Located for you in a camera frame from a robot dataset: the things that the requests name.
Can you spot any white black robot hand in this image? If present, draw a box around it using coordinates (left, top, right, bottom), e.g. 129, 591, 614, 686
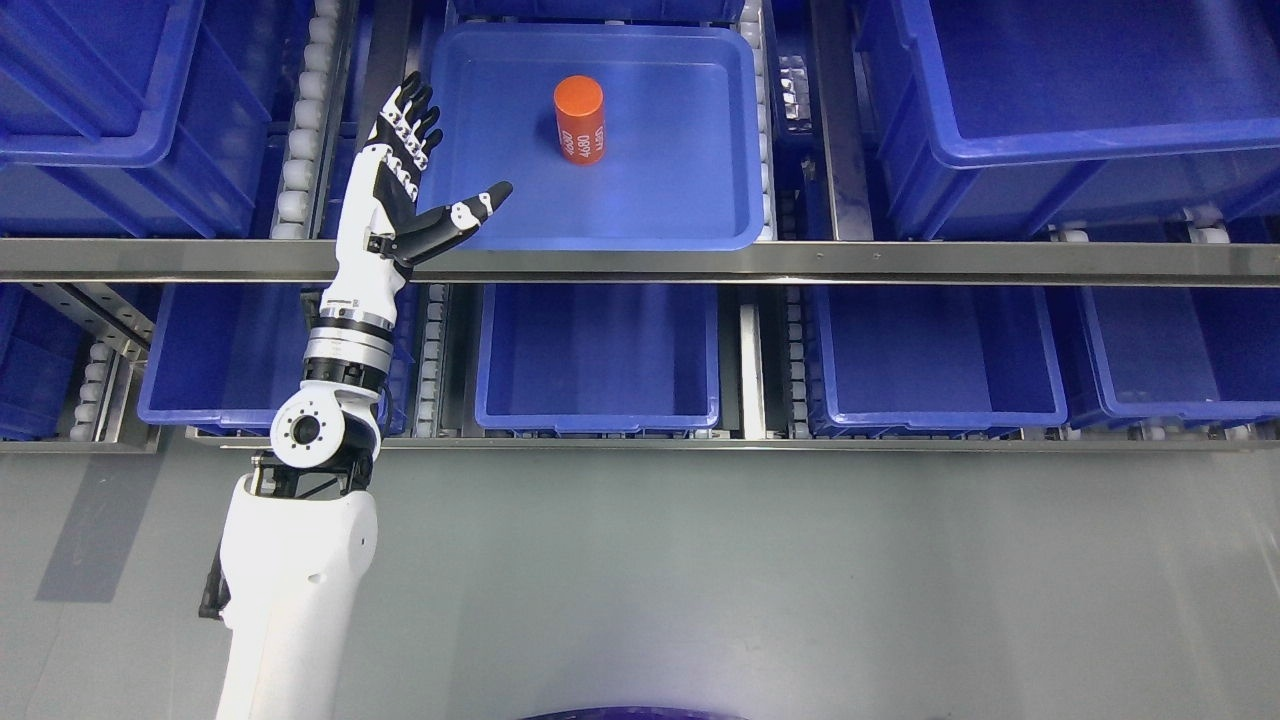
315, 72, 515, 333

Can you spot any orange cylindrical capacitor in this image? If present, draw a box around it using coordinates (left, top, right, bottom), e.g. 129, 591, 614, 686
553, 74, 605, 167

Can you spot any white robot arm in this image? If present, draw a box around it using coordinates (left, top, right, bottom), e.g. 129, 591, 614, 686
201, 301, 397, 719

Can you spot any blue bin lower left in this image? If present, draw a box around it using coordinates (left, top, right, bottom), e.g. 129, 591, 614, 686
137, 283, 355, 436

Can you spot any blue bin lower middle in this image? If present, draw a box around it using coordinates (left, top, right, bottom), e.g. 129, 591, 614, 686
475, 283, 721, 436

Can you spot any large blue bin top left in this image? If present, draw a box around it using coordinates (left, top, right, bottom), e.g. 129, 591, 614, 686
1, 1, 296, 238

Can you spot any large blue bin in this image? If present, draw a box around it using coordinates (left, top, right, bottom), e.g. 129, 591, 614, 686
1, 1, 296, 238
855, 1, 1279, 240

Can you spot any shallow blue tray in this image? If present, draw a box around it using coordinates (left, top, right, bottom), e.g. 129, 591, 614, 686
419, 22, 764, 252

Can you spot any blue bin far left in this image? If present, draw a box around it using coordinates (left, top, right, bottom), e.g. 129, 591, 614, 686
1, 284, 82, 441

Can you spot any large blue bin top right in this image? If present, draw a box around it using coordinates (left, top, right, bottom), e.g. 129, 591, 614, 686
855, 1, 1279, 240

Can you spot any blue bin lower far right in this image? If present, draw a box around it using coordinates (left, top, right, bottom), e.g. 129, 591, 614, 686
1044, 286, 1279, 429

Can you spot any steel shelf rail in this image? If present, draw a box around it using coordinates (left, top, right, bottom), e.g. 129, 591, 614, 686
1, 238, 1279, 288

